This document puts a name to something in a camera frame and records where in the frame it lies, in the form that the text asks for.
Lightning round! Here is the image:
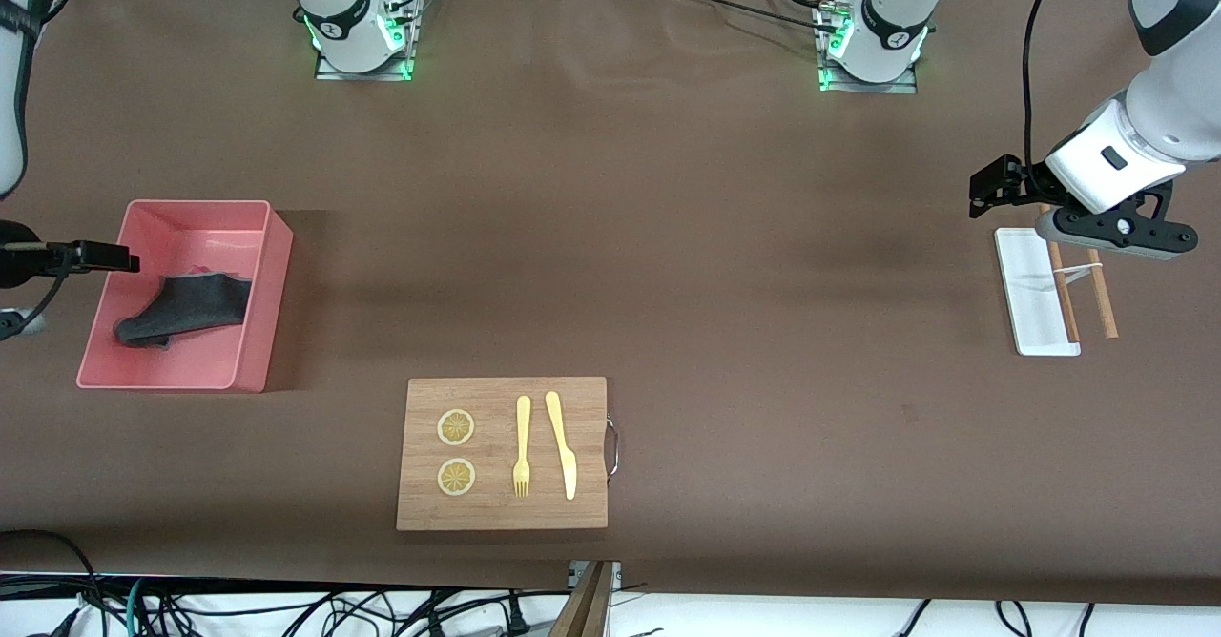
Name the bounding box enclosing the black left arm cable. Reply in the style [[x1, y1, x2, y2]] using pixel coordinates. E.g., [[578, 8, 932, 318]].
[[1022, 0, 1081, 173]]

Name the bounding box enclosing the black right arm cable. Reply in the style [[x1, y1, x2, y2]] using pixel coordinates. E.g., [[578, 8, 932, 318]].
[[0, 254, 75, 338]]

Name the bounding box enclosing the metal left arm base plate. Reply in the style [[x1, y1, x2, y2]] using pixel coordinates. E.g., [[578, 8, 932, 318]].
[[817, 0, 920, 95]]

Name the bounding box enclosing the wooden beam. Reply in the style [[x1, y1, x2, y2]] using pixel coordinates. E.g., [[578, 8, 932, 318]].
[[548, 561, 617, 637]]

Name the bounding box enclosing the black cable across table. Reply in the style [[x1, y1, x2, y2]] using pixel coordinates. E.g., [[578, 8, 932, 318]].
[[637, 0, 842, 37]]

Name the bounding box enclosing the black looped floor cable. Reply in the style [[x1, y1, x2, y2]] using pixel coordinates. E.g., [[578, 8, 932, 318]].
[[0, 528, 102, 637]]

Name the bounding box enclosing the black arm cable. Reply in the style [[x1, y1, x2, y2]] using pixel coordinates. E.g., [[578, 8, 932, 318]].
[[1022, 0, 1081, 173], [0, 254, 75, 338]]

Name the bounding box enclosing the yellow plastic fork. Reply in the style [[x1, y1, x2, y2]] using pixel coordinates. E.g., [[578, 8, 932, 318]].
[[512, 396, 532, 498]]

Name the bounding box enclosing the pink plastic bin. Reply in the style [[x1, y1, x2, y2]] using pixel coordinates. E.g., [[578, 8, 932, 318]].
[[76, 199, 295, 394]]

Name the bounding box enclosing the wooden cutting board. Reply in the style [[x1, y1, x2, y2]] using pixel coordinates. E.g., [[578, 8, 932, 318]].
[[396, 377, 609, 531]]

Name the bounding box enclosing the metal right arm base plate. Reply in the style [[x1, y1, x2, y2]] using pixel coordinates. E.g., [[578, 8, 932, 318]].
[[314, 0, 419, 82]]

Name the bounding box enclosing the pink and grey cloth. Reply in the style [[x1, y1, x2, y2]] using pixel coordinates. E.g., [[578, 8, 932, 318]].
[[114, 265, 255, 350]]

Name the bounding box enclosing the white rectangular tray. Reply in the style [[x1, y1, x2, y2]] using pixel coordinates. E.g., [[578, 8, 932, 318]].
[[995, 228, 1083, 357]]

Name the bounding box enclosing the yellow plastic knife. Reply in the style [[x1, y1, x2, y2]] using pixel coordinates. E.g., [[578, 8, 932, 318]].
[[545, 391, 578, 501]]

